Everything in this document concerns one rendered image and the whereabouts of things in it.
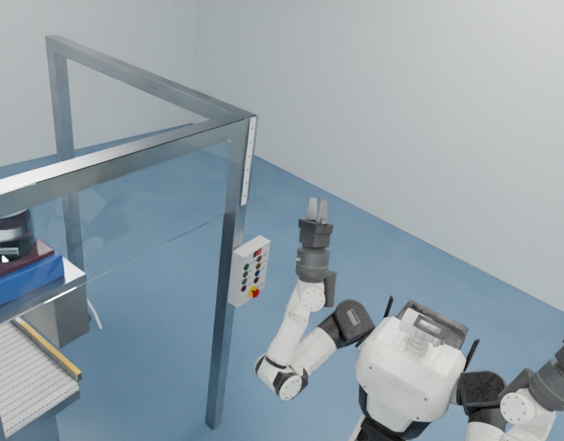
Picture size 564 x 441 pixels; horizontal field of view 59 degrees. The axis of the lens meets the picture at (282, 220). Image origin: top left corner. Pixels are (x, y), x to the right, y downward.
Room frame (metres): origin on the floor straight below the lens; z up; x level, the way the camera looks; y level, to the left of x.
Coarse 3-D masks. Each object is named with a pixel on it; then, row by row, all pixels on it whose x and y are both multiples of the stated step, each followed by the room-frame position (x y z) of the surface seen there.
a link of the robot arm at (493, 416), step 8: (480, 408) 0.93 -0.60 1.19; (488, 408) 0.91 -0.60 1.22; (496, 408) 0.91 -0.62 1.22; (472, 416) 0.90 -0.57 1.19; (480, 416) 0.88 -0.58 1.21; (488, 416) 0.88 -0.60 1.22; (496, 416) 0.88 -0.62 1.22; (496, 424) 0.86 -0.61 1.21; (504, 424) 0.88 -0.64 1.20; (504, 432) 0.87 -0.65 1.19
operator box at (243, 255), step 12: (252, 240) 1.69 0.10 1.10; (264, 240) 1.70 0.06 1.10; (240, 252) 1.59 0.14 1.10; (252, 252) 1.60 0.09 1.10; (264, 252) 1.67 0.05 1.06; (240, 264) 1.57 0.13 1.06; (252, 264) 1.61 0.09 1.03; (264, 264) 1.69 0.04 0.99; (240, 276) 1.56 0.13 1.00; (252, 276) 1.62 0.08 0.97; (264, 276) 1.70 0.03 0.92; (240, 288) 1.56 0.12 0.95; (228, 300) 1.59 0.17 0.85; (240, 300) 1.57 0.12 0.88
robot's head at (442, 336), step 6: (420, 318) 1.04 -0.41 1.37; (426, 318) 1.04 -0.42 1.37; (414, 324) 1.03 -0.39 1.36; (432, 324) 1.03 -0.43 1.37; (438, 324) 1.02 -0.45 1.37; (426, 330) 1.01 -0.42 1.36; (444, 330) 1.01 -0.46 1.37; (438, 336) 0.99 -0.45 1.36; (444, 336) 0.99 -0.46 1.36; (438, 342) 1.00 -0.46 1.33; (444, 342) 1.02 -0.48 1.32
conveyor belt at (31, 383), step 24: (0, 336) 1.23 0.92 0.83; (24, 336) 1.25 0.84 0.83; (0, 360) 1.13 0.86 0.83; (24, 360) 1.14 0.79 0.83; (48, 360) 1.16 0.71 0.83; (0, 384) 1.04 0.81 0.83; (24, 384) 1.05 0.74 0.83; (48, 384) 1.07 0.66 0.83; (72, 384) 1.08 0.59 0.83; (0, 408) 0.95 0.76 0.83; (24, 408) 0.97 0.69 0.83; (48, 408) 1.00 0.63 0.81
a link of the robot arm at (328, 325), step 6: (330, 318) 1.15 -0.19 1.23; (324, 324) 1.13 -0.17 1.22; (330, 324) 1.13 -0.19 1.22; (336, 324) 1.14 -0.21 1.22; (324, 330) 1.11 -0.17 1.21; (330, 330) 1.11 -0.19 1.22; (336, 330) 1.11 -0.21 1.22; (330, 336) 1.09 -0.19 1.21; (336, 336) 1.10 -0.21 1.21; (336, 342) 1.09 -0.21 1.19; (336, 348) 1.09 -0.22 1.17
